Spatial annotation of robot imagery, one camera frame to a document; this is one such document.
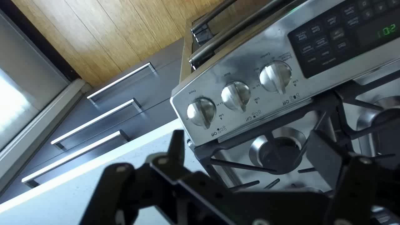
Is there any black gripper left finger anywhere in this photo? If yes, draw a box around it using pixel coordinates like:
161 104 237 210
80 130 267 225

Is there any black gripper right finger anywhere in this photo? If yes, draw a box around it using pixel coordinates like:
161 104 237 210
306 131 400 225

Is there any oval stove burner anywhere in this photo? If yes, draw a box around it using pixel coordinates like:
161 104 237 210
355 95 400 161

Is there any large round stove burner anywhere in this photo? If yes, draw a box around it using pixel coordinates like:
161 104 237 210
247 126 310 175

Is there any round silver stove knob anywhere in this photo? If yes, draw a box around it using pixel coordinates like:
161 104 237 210
220 80 252 113
257 61 292 95
185 96 217 129

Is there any black stove control panel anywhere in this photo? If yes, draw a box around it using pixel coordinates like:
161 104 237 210
286 0 400 80

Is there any stainless steel gas stove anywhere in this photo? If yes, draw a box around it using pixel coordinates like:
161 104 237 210
169 0 400 199

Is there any black cast iron grate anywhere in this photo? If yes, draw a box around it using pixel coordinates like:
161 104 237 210
332 73 400 168
192 89 349 198

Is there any grey drawer cabinet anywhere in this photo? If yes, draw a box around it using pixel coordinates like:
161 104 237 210
0 39 187 205

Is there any white framed glass door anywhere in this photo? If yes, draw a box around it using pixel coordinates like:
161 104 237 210
0 8 87 193

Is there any long steel drawer handle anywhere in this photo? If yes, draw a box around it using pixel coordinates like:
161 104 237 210
86 61 157 105
50 98 141 150
20 129 129 189

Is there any steel stove drawer handle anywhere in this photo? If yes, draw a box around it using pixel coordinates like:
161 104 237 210
190 0 241 45

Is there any steel oven door handle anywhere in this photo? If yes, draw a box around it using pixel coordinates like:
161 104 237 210
187 0 311 70

